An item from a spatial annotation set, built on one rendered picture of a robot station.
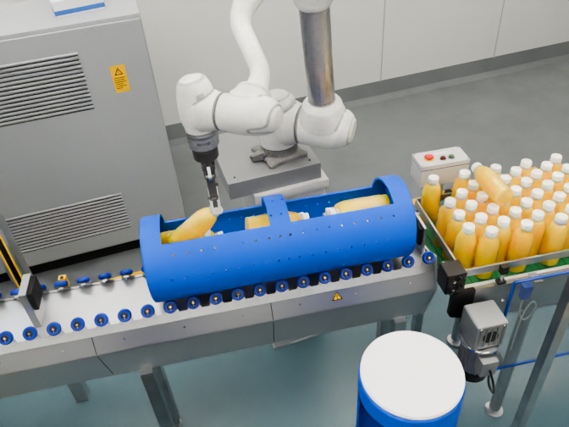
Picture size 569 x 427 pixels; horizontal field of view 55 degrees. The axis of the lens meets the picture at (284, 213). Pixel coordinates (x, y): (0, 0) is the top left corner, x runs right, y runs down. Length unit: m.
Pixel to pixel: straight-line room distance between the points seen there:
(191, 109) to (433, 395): 0.97
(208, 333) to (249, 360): 0.97
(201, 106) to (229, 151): 0.89
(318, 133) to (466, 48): 3.43
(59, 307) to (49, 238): 1.47
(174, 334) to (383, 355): 0.72
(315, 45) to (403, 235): 0.69
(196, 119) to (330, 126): 0.70
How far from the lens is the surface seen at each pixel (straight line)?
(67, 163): 3.19
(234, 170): 2.21
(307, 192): 2.27
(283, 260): 1.72
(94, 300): 2.02
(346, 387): 2.76
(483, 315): 1.97
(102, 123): 3.08
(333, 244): 1.74
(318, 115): 2.03
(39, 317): 2.00
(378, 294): 1.97
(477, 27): 5.35
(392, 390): 1.53
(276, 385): 2.77
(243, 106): 1.42
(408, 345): 1.62
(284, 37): 4.50
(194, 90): 1.46
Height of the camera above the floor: 2.31
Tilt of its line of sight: 39 degrees down
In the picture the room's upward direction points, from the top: 4 degrees counter-clockwise
